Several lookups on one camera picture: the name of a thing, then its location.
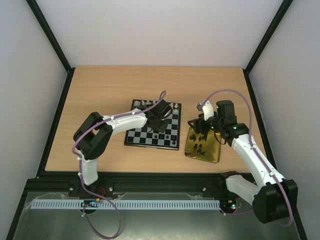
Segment gold rectangular tray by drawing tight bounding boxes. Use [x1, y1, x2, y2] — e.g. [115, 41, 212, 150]
[184, 127, 221, 164]

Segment white chess piece row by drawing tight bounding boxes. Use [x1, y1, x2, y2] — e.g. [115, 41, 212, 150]
[138, 100, 180, 113]

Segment black and grey chessboard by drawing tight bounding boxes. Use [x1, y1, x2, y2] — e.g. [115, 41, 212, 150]
[124, 102, 182, 151]

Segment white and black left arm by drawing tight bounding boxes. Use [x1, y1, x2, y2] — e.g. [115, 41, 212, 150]
[72, 99, 173, 186]

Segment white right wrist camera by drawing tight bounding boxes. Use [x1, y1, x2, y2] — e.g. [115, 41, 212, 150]
[197, 100, 214, 121]

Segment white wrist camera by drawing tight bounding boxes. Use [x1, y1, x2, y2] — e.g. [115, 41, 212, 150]
[134, 101, 141, 107]
[197, 100, 214, 121]

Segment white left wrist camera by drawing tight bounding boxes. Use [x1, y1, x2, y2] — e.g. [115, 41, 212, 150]
[134, 101, 141, 107]

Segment black chess pieces in tray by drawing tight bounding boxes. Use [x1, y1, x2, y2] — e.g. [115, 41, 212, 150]
[185, 133, 208, 158]

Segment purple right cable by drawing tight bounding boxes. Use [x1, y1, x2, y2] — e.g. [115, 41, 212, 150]
[196, 88, 295, 227]

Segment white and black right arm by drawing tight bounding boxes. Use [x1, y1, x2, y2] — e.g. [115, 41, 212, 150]
[188, 100, 298, 225]

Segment slotted grey cable duct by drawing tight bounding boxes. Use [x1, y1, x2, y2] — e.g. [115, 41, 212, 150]
[30, 199, 221, 211]

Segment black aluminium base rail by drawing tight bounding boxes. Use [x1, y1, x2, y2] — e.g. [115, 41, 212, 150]
[24, 172, 239, 200]

